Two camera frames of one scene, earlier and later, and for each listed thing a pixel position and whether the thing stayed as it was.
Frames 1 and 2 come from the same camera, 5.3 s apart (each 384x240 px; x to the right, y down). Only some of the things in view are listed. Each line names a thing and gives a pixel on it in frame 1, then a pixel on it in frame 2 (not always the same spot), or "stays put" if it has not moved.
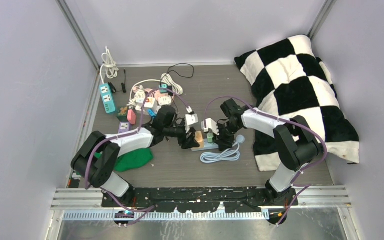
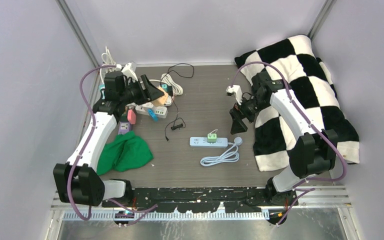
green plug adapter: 210,136 stays put
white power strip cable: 111,69 stays put
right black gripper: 222,140 -> 237,113
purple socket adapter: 124,126 stays put
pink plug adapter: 131,116 stays put
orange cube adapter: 199,138 -> 161,101
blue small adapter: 151,113 stays put
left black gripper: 190,142 -> 152,92
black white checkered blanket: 287,80 stays put
